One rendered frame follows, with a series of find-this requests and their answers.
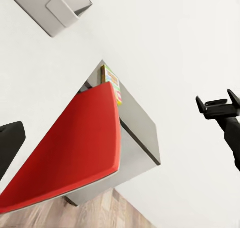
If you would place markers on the desk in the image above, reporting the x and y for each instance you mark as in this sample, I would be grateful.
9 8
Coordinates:
40 75

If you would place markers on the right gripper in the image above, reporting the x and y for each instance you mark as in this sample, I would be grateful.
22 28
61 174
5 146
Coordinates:
222 113

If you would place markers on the toy box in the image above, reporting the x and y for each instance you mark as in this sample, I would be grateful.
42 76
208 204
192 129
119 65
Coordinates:
55 16

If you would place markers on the swivel chair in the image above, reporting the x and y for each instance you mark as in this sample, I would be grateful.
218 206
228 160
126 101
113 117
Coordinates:
82 148

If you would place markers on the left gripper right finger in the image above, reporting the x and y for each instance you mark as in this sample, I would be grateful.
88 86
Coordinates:
232 137

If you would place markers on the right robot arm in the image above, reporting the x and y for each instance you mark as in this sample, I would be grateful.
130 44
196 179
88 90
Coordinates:
223 111

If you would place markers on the board game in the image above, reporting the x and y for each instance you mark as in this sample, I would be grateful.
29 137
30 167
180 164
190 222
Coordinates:
108 75

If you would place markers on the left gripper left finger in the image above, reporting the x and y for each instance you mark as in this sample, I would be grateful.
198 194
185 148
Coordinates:
12 137

